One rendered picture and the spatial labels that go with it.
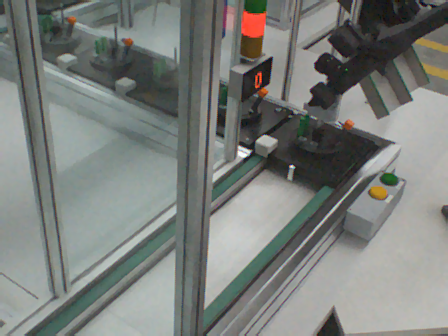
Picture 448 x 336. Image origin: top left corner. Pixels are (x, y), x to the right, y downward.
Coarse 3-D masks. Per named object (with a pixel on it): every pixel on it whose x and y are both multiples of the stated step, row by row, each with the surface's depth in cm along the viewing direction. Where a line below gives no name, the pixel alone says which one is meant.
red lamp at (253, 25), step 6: (246, 12) 127; (246, 18) 127; (252, 18) 127; (258, 18) 127; (264, 18) 128; (246, 24) 128; (252, 24) 127; (258, 24) 127; (264, 24) 129; (246, 30) 129; (252, 30) 128; (258, 30) 128; (252, 36) 129; (258, 36) 129
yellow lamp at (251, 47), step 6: (246, 36) 129; (240, 42) 132; (246, 42) 130; (252, 42) 130; (258, 42) 130; (240, 48) 133; (246, 48) 131; (252, 48) 130; (258, 48) 131; (240, 54) 133; (246, 54) 132; (252, 54) 131; (258, 54) 132
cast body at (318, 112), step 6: (312, 96) 150; (306, 102) 154; (306, 108) 154; (312, 108) 151; (318, 108) 150; (330, 108) 151; (336, 108) 151; (312, 114) 152; (318, 114) 151; (324, 114) 150; (330, 114) 149; (336, 114) 153; (324, 120) 151; (330, 120) 151
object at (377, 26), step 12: (336, 0) 162; (348, 0) 159; (372, 0) 168; (384, 0) 166; (348, 12) 161; (372, 12) 165; (384, 12) 167; (360, 24) 159; (372, 24) 161; (384, 24) 164; (396, 24) 166
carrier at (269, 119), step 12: (252, 96) 178; (264, 108) 173; (288, 108) 173; (252, 120) 165; (264, 120) 167; (276, 120) 167; (240, 132) 161; (252, 132) 161; (264, 132) 162; (240, 144) 158; (252, 144) 158
